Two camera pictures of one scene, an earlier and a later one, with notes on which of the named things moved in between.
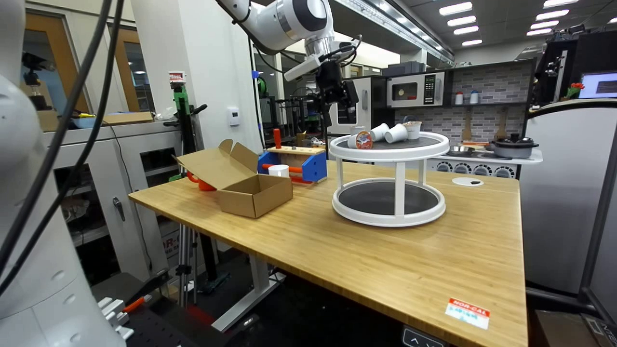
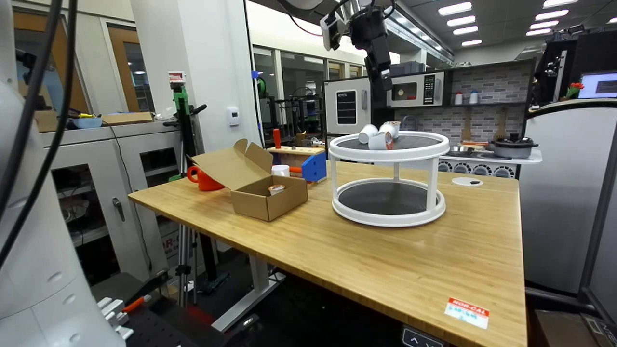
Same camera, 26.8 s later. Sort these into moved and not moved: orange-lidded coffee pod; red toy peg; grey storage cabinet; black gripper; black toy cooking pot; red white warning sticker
Moved: orange-lidded coffee pod; black gripper
Not moved: red white warning sticker; red toy peg; grey storage cabinet; black toy cooking pot
